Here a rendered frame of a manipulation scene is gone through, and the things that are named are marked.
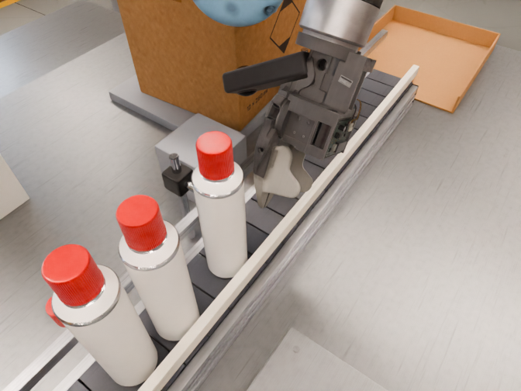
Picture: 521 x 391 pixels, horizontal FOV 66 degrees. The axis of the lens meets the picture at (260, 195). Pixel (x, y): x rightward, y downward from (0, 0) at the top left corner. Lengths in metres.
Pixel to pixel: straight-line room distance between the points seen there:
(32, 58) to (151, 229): 0.84
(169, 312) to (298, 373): 0.15
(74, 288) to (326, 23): 0.32
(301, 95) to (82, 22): 0.86
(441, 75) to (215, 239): 0.70
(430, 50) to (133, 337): 0.91
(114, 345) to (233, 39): 0.45
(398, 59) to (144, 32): 0.56
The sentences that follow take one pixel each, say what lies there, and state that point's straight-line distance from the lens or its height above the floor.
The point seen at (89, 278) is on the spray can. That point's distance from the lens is 0.31.
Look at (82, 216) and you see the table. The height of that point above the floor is 0.83.
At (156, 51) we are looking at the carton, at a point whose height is 0.96.
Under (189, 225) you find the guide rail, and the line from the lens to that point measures 0.46.
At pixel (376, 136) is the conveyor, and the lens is 0.71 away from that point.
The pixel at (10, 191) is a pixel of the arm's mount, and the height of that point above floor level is 0.86.
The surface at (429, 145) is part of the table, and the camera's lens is 0.80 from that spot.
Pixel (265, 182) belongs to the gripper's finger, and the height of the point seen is 0.97.
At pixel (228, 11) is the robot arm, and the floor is 1.20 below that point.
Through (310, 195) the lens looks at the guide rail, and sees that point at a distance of 0.55.
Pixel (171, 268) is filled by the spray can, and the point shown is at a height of 1.03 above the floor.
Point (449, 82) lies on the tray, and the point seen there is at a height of 0.83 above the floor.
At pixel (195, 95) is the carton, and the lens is 0.76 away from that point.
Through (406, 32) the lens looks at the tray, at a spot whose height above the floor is 0.83.
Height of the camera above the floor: 1.33
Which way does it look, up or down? 49 degrees down
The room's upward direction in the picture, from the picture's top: straight up
